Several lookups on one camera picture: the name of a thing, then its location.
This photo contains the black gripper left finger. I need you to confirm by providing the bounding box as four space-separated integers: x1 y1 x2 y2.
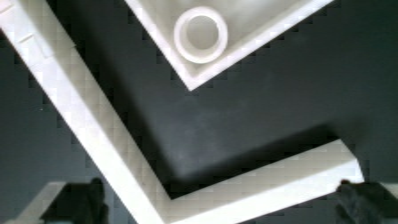
11 177 112 224

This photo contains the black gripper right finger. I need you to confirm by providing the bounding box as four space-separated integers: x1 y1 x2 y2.
336 180 398 224

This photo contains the white square tabletop part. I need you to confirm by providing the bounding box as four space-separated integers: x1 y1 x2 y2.
125 0 335 90

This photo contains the white U-shaped obstacle fence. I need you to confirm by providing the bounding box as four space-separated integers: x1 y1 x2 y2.
0 0 365 224

